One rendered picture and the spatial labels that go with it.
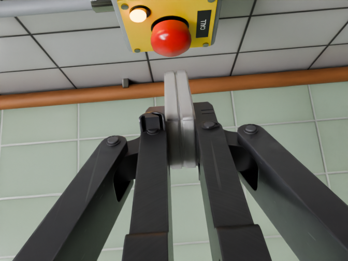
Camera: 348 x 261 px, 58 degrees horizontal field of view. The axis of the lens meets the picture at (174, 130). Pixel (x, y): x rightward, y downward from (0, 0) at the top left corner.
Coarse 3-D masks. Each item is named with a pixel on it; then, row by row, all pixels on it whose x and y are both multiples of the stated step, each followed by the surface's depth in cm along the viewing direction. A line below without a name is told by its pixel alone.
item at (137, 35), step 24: (120, 0) 27; (144, 0) 27; (168, 0) 27; (192, 0) 27; (216, 0) 28; (120, 24) 31; (144, 24) 30; (192, 24) 31; (216, 24) 32; (144, 48) 35
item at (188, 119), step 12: (180, 72) 20; (180, 84) 19; (180, 96) 17; (180, 108) 16; (192, 108) 16; (180, 120) 15; (192, 120) 15; (192, 132) 15; (192, 144) 16; (192, 156) 16
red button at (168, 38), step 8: (160, 24) 29; (168, 24) 29; (176, 24) 29; (184, 24) 30; (152, 32) 30; (160, 32) 29; (168, 32) 29; (176, 32) 29; (184, 32) 29; (152, 40) 30; (160, 40) 29; (168, 40) 29; (176, 40) 29; (184, 40) 30; (160, 48) 30; (168, 48) 30; (176, 48) 30; (184, 48) 30; (168, 56) 32
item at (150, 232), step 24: (144, 120) 15; (144, 144) 14; (144, 168) 12; (168, 168) 14; (144, 192) 11; (168, 192) 12; (144, 216) 10; (168, 216) 10; (144, 240) 9; (168, 240) 9
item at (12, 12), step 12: (12, 0) 32; (24, 0) 32; (36, 0) 32; (48, 0) 32; (60, 0) 31; (72, 0) 31; (84, 0) 31; (96, 0) 31; (108, 0) 31; (0, 12) 32; (12, 12) 32; (24, 12) 32; (36, 12) 32; (48, 12) 32; (60, 12) 32; (96, 12) 32
